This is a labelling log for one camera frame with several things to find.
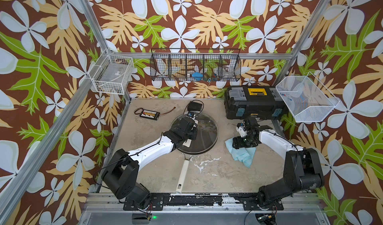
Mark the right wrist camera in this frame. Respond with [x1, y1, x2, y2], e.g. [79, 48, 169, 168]
[236, 122, 247, 138]

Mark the glass pot lid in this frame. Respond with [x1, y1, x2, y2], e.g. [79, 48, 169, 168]
[169, 111, 219, 155]

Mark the white wire basket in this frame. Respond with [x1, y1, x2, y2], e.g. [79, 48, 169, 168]
[89, 50, 135, 95]
[275, 73, 340, 123]

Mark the black wire basket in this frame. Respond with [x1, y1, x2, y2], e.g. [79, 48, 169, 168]
[150, 48, 241, 82]

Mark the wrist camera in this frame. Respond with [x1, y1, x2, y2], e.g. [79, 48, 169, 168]
[236, 122, 247, 138]
[186, 111, 198, 125]

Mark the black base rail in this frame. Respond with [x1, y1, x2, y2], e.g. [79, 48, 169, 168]
[123, 193, 284, 211]

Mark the dark frying pan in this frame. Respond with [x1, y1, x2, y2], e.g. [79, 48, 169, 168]
[175, 152, 222, 194]

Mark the aluminium frame post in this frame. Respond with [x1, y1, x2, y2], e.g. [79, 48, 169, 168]
[78, 0, 131, 103]

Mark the black tool case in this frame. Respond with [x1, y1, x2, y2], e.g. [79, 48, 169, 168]
[224, 86, 288, 120]

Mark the black parallel charging board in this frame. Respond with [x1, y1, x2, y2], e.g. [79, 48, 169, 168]
[134, 108, 160, 120]

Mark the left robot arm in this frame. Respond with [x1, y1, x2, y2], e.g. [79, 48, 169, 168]
[101, 117, 198, 210]

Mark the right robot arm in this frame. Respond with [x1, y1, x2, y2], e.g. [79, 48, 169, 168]
[231, 116, 325, 207]

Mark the light blue cloth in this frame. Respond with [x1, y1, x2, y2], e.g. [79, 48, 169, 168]
[225, 138, 256, 168]

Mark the small black box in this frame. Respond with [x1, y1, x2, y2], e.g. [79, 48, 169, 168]
[187, 100, 203, 111]

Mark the white wire basket left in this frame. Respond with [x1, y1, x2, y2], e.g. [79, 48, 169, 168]
[89, 50, 135, 95]

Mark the white wire basket right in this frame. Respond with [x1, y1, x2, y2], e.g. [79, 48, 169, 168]
[275, 73, 340, 123]

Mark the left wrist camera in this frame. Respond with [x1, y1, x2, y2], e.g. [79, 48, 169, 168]
[186, 111, 198, 125]

